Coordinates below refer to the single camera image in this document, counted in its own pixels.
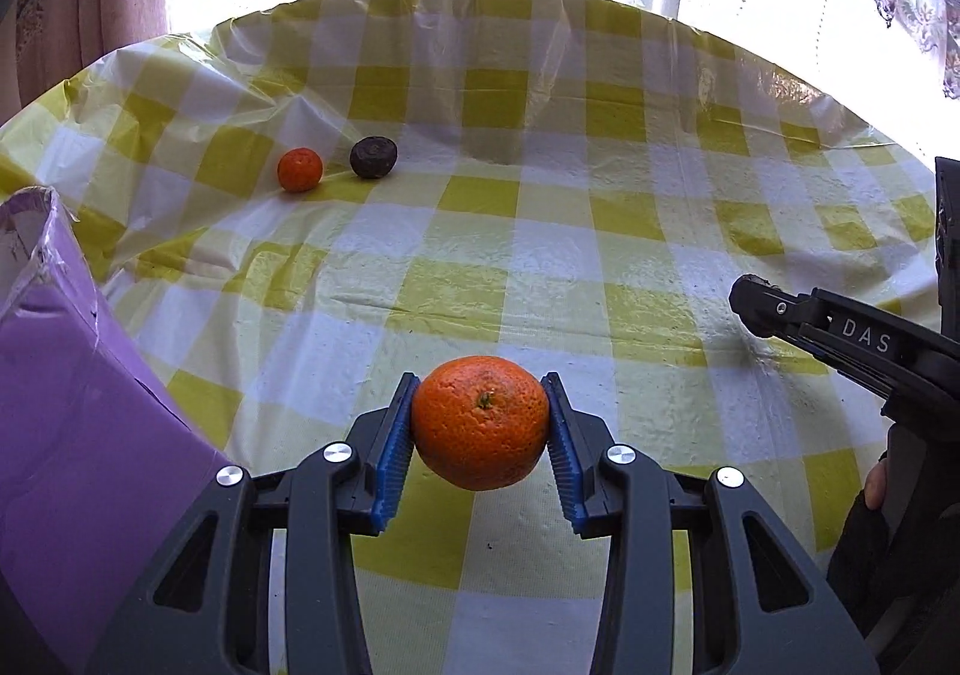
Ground black gloved right hand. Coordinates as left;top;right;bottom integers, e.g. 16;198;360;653
827;459;958;673

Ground purple cardboard box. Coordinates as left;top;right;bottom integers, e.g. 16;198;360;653
0;187;226;673

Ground dark passion fruit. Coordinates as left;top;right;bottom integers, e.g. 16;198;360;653
350;136;398;179

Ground large orange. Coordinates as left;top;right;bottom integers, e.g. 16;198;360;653
410;355;550;491

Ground yellow white checkered tablecloth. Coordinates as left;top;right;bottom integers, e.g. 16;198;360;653
0;0;947;675

